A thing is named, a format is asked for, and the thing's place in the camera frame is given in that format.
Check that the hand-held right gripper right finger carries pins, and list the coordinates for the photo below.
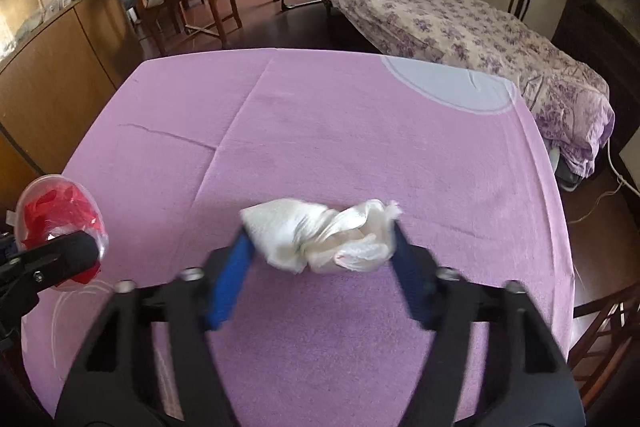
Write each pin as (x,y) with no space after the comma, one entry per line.
(410,277)

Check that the wooden cabinet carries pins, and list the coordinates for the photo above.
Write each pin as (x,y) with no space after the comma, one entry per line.
(60,67)

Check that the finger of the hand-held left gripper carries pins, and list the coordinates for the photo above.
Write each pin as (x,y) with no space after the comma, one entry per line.
(60,259)

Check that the clear container with red plastic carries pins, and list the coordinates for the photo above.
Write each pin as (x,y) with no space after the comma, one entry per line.
(60,207)

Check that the dark wooden chair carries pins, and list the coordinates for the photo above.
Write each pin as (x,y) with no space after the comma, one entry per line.
(600,322)

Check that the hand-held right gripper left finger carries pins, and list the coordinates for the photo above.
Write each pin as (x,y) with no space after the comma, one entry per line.
(230,282)

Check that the white plastic bag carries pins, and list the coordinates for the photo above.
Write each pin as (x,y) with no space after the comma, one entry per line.
(300,232)

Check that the pink tablecloth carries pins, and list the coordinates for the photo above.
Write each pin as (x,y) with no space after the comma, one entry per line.
(350,147)

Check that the bed with floral sheet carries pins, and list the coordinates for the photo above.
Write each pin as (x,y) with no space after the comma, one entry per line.
(450,22)

